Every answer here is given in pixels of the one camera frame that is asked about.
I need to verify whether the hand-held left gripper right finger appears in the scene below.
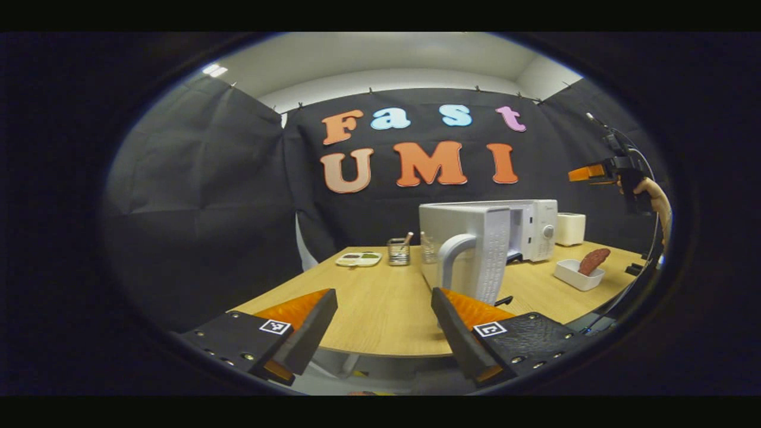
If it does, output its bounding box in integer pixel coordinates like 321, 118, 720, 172
430, 287, 595, 388

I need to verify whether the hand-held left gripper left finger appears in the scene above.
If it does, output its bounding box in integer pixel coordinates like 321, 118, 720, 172
177, 288, 339, 387

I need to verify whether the brown steak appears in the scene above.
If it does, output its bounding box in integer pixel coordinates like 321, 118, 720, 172
578, 248, 612, 277

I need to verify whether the white microwave oven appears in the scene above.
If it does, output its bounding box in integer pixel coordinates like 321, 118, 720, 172
419, 199, 559, 307

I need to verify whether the white toaster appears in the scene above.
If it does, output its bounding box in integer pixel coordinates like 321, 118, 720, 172
555, 212, 587, 247

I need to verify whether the white paint palette tray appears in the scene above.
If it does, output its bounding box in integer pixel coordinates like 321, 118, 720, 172
335, 251, 383, 268

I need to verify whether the glass utensil holder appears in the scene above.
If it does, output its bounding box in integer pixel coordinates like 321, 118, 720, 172
387, 232, 415, 267

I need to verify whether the white rectangular dish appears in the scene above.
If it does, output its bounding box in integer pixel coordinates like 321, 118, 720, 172
554, 259, 606, 292

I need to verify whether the black cable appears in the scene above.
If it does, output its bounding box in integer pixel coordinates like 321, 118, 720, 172
580, 128, 670, 333

